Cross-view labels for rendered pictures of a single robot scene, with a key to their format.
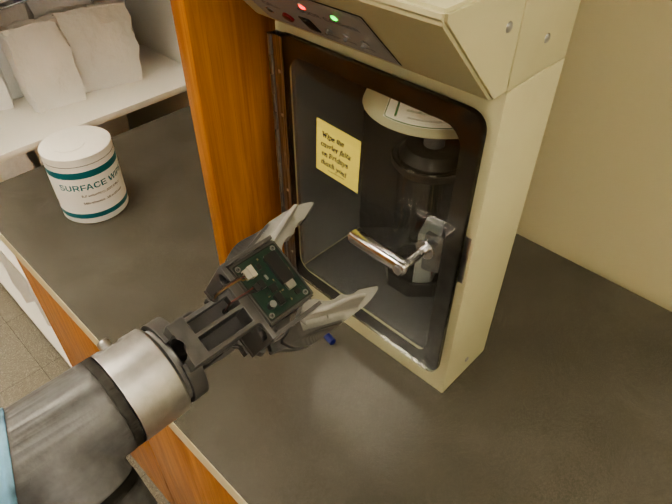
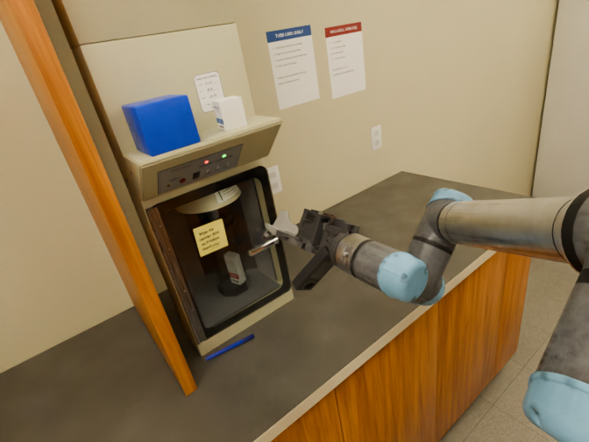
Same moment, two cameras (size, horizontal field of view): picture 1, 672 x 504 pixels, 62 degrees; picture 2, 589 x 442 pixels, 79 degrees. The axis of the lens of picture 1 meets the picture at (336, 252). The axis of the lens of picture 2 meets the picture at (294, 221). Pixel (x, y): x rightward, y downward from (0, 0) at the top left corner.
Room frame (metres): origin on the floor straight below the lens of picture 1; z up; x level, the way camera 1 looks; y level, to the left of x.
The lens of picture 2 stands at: (0.22, 0.72, 1.66)
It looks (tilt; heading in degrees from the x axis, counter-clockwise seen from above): 26 degrees down; 283
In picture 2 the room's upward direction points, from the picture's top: 11 degrees counter-clockwise
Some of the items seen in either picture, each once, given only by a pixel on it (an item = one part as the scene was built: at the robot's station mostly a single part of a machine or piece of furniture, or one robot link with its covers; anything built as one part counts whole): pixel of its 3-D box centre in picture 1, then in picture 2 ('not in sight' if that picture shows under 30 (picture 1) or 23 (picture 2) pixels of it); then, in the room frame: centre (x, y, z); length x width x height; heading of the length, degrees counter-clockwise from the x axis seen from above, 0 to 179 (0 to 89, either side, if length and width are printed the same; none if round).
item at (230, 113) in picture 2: not in sight; (230, 112); (0.50, -0.05, 1.54); 0.05 x 0.05 x 0.06; 37
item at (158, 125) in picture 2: not in sight; (161, 124); (0.60, 0.06, 1.55); 0.10 x 0.10 x 0.09; 46
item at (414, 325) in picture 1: (361, 214); (231, 254); (0.58, -0.03, 1.19); 0.30 x 0.01 x 0.40; 45
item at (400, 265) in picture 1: (388, 245); (260, 244); (0.50, -0.06, 1.20); 0.10 x 0.05 x 0.03; 45
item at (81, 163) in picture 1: (86, 174); not in sight; (0.93, 0.49, 1.01); 0.13 x 0.13 x 0.15
